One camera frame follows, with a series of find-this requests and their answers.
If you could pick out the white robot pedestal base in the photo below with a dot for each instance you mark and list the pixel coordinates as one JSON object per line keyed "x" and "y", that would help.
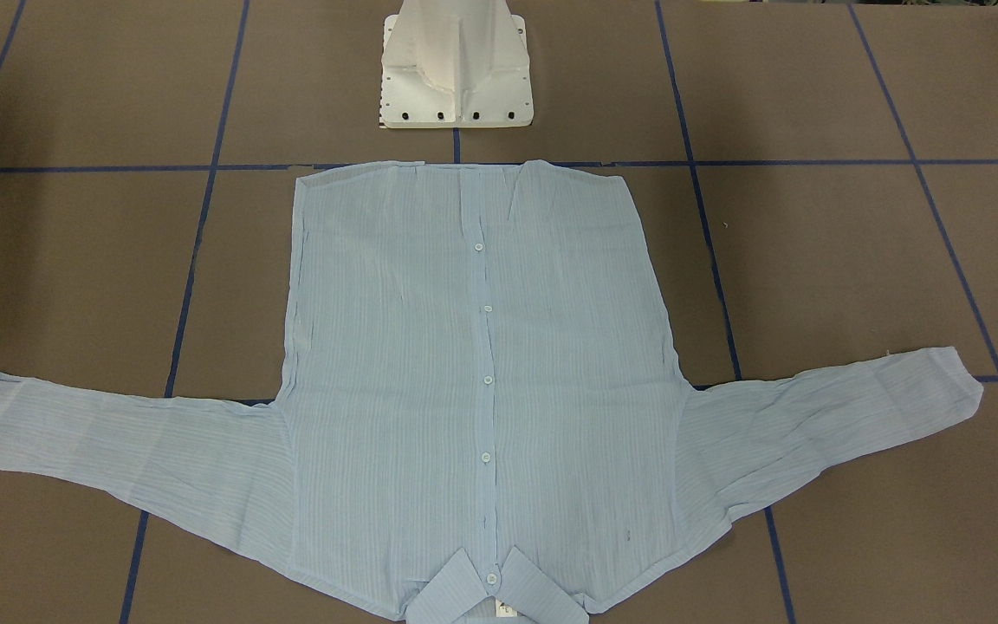
{"x": 455, "y": 65}

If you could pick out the light blue button-up shirt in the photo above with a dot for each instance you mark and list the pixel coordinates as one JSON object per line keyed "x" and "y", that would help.
{"x": 480, "y": 402}

